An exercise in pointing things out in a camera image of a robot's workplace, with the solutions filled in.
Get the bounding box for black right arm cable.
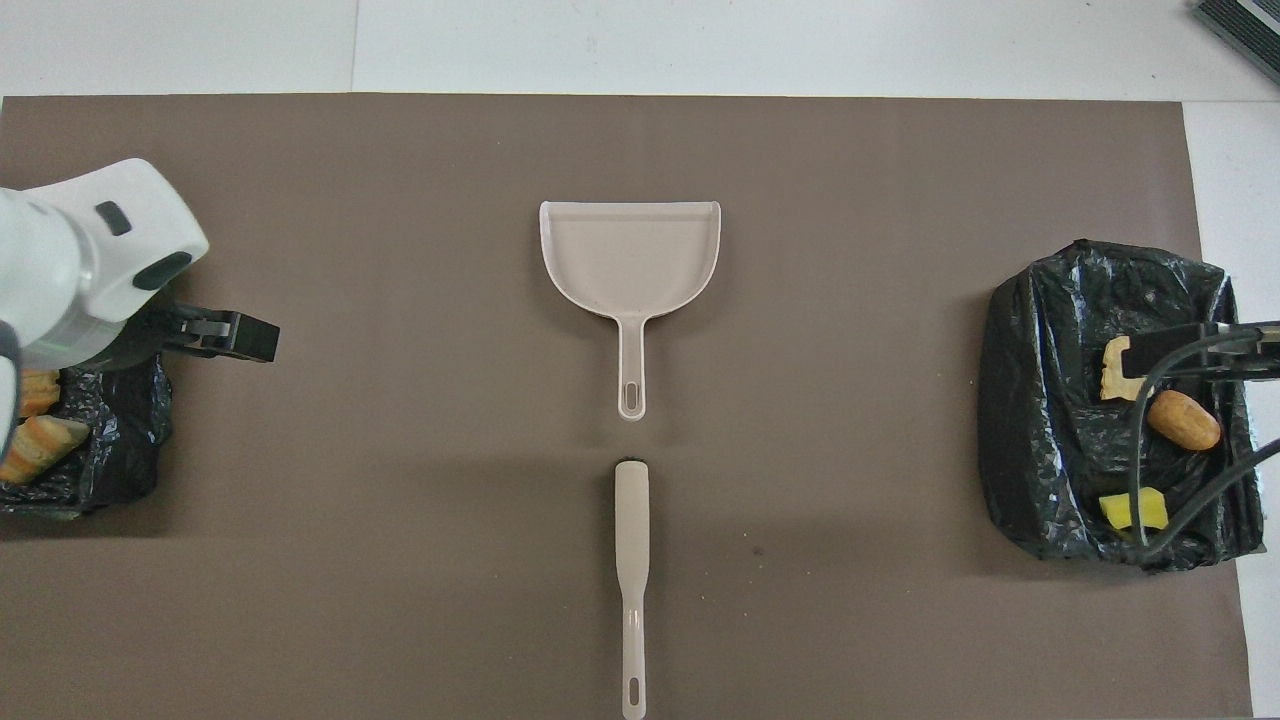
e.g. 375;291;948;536
1131;334;1280;563

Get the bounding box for black bag bin pink mark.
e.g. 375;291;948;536
0;300;174;519

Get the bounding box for beige brush black bristles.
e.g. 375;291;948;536
614;458;652;720

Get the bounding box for pale yellow sponge chunk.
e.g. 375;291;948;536
0;414;92;487

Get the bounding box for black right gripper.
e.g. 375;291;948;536
1119;319;1280;382

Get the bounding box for yellow sponge green backing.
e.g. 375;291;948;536
1098;487;1172;534

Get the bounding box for beige plastic dustpan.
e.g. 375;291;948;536
539;200;722;422

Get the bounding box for grey ribbed device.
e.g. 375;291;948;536
1192;0;1280;86

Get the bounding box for brown table mat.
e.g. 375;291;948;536
0;93;1253;720

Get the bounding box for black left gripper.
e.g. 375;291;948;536
100;298;282;373

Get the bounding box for black bag lined bin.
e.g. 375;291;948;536
977;238;1267;573

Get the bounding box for brown toy nugget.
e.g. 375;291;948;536
1146;389;1223;452

